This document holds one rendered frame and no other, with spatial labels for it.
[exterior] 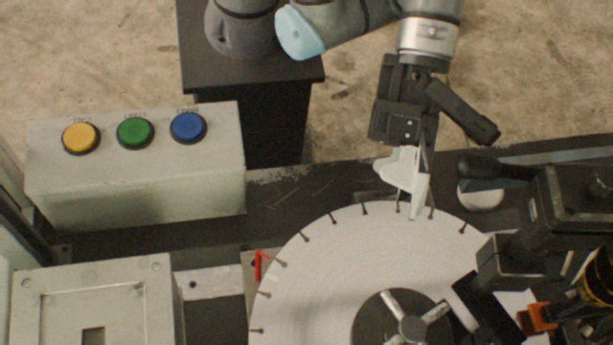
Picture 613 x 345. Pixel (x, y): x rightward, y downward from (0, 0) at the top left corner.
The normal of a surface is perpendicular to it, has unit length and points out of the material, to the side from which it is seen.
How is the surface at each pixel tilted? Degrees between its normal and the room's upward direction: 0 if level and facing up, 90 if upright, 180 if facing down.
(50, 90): 0
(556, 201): 45
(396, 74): 33
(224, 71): 0
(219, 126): 0
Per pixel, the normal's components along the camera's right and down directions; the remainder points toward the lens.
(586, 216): 0.05, 0.31
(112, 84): 0.07, -0.45
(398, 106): -0.05, 0.08
